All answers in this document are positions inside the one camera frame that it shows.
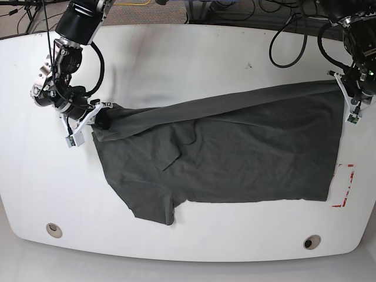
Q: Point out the left table cable grommet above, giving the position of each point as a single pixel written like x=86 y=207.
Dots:
x=54 y=230

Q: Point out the right table cable grommet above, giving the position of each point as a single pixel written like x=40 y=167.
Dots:
x=312 y=242

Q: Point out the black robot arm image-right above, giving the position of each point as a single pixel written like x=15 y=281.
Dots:
x=356 y=19

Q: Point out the dark grey T-shirt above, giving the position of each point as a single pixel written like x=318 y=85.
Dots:
x=278 y=143

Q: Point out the grey metal frame background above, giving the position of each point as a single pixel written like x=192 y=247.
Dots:
x=197 y=11

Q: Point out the wrist camera on image-right arm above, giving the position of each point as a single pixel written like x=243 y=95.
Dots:
x=353 y=119

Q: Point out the gripper body image-left arm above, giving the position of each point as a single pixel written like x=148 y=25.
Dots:
x=75 y=118

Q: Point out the wrist camera on image-left arm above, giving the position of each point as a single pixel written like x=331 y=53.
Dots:
x=75 y=140

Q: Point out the table cable grommet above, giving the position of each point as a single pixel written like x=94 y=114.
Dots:
x=312 y=242
x=54 y=230

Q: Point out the black tripod stand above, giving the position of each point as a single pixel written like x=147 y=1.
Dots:
x=19 y=17

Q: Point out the gripper body image-right arm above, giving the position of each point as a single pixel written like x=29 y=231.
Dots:
x=358 y=89

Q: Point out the red tape rectangle marking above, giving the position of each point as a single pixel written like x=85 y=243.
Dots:
x=340 y=185

